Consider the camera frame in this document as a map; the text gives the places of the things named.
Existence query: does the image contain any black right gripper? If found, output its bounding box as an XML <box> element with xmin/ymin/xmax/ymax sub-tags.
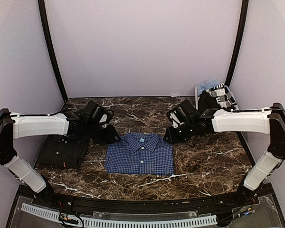
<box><xmin>163</xmin><ymin>121</ymin><xmax>196</xmax><ymax>144</ymax></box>

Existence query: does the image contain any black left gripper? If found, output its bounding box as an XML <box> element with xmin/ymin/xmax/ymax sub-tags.
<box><xmin>85</xmin><ymin>121</ymin><xmax>121</xmax><ymax>145</ymax></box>

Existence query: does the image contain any blue checkered long sleeve shirt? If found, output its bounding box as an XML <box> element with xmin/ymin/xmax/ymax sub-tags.
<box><xmin>104</xmin><ymin>133</ymin><xmax>174</xmax><ymax>176</ymax></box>

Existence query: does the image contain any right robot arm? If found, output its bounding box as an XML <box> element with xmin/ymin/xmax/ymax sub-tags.
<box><xmin>163</xmin><ymin>100</ymin><xmax>285</xmax><ymax>206</ymax></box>

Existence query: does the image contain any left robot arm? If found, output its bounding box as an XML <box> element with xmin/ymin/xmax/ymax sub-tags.
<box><xmin>0</xmin><ymin>106</ymin><xmax>121</xmax><ymax>207</ymax></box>

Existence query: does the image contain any folded black striped shirt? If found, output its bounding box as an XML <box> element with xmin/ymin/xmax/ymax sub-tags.
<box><xmin>37</xmin><ymin>135</ymin><xmax>89</xmax><ymax>169</ymax></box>

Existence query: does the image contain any black garment in basket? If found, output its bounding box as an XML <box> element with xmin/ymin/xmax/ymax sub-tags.
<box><xmin>198</xmin><ymin>91</ymin><xmax>222</xmax><ymax>114</ymax></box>

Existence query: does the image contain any white plastic laundry basket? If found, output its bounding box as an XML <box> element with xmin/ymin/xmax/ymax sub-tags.
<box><xmin>195</xmin><ymin>85</ymin><xmax>239</xmax><ymax>112</ymax></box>

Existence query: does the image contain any light blue shirt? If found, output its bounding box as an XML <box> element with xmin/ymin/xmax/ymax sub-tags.
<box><xmin>198</xmin><ymin>78</ymin><xmax>221</xmax><ymax>95</ymax></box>

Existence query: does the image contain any black white plaid shirt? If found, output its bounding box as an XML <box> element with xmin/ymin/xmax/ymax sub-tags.
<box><xmin>206</xmin><ymin>83</ymin><xmax>238</xmax><ymax>109</ymax></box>

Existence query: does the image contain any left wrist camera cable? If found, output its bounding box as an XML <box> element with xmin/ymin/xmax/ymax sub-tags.
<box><xmin>99</xmin><ymin>108</ymin><xmax>114</xmax><ymax>128</ymax></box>

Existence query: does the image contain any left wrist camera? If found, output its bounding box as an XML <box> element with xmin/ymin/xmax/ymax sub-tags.
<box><xmin>83</xmin><ymin>101</ymin><xmax>107</xmax><ymax>123</ymax></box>

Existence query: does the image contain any black front rail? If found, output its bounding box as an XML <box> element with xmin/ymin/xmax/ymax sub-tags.
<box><xmin>12</xmin><ymin>183</ymin><xmax>279</xmax><ymax>215</ymax></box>

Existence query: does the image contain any white slotted cable duct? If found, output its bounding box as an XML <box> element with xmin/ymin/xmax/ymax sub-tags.
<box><xmin>21</xmin><ymin>203</ymin><xmax>217</xmax><ymax>228</ymax></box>

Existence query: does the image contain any left black corner post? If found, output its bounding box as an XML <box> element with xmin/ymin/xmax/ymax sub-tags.
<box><xmin>38</xmin><ymin>0</ymin><xmax>68</xmax><ymax>103</ymax></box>

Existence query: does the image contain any black corner post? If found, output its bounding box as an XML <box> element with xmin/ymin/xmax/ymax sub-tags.
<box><xmin>225</xmin><ymin>0</ymin><xmax>249</xmax><ymax>86</ymax></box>
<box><xmin>38</xmin><ymin>0</ymin><xmax>68</xmax><ymax>103</ymax></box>

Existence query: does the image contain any right black corner post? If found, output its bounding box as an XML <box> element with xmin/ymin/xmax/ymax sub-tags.
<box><xmin>225</xmin><ymin>0</ymin><xmax>249</xmax><ymax>86</ymax></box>

